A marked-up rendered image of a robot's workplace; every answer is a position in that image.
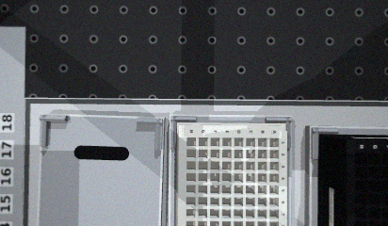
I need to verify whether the white well plate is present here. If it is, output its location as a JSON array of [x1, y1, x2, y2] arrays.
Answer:
[[176, 122, 287, 226]]

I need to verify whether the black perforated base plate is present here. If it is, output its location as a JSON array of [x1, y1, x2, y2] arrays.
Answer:
[[0, 0, 388, 101]]

